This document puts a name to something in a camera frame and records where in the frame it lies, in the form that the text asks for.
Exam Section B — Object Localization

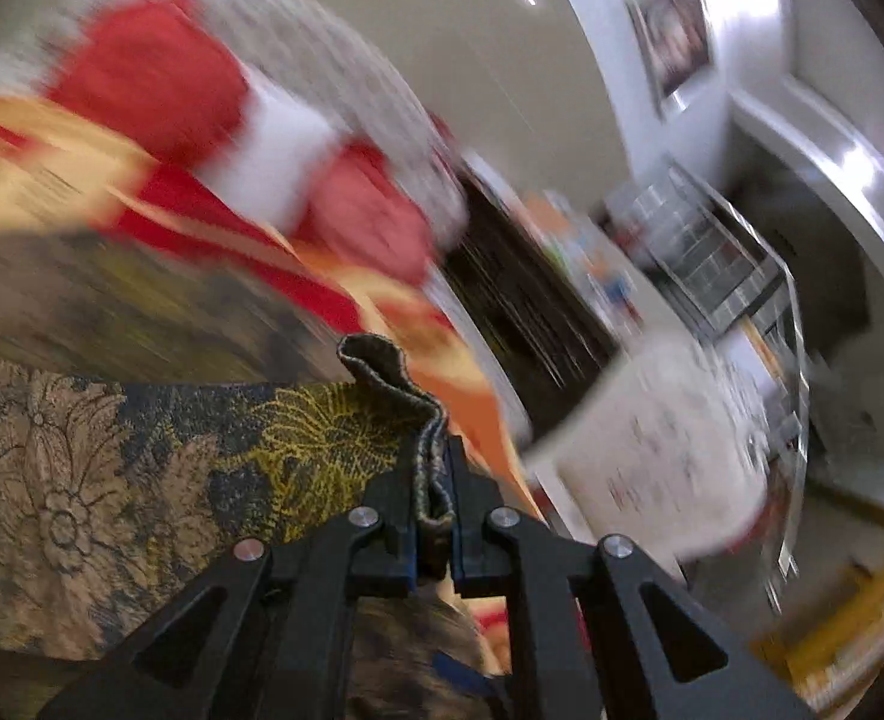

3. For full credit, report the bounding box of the dark floral patterned garment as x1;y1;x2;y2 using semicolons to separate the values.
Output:
0;227;519;720

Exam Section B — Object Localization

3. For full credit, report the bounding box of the white upholstered chair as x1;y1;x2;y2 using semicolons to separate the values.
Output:
523;332;769;574

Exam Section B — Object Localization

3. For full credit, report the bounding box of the dark wooden nightstand right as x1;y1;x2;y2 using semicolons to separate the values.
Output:
442;172;619;440

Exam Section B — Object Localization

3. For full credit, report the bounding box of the metal stair railing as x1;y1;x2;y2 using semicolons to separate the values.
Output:
606;161;810;614

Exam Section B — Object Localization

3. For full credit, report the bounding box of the clutter on right nightstand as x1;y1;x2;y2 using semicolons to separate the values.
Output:
520;190;642;340

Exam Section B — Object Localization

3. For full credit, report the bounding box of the right red heart pillow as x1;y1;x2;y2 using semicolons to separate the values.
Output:
292;140;435;286

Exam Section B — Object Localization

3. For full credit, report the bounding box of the red heart pillow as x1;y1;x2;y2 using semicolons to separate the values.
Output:
292;140;435;286
46;0;250;167

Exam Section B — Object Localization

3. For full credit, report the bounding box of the white small pillow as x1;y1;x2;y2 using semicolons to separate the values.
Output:
194;65;343;234

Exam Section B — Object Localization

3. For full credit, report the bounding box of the red orange cream love blanket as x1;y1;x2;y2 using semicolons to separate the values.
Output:
0;92;549;680

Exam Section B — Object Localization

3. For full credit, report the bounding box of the floral quilted headboard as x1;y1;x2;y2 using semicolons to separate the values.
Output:
28;0;468;250

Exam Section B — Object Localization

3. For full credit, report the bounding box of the left red heart pillow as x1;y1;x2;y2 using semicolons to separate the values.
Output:
46;0;250;167

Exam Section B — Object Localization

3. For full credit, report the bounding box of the framed wall picture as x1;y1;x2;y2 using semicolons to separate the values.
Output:
625;0;715;121

